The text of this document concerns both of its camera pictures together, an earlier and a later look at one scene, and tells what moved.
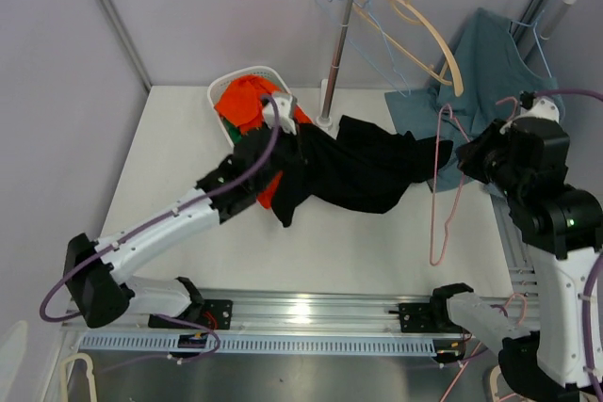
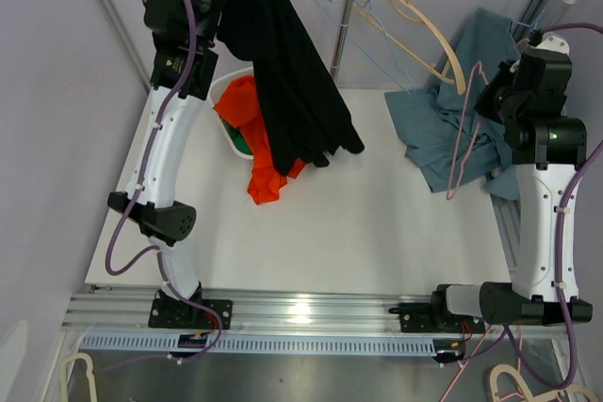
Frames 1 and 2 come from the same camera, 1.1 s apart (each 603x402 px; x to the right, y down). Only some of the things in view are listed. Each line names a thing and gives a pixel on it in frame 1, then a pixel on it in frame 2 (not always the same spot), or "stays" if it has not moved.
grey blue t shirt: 480,77 stays
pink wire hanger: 446,222 to 450,197
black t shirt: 350,166 to 303,117
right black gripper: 469,152 to 483,105
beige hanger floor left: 89,374 stays
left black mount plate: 213,313 stays
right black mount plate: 426,318 stays
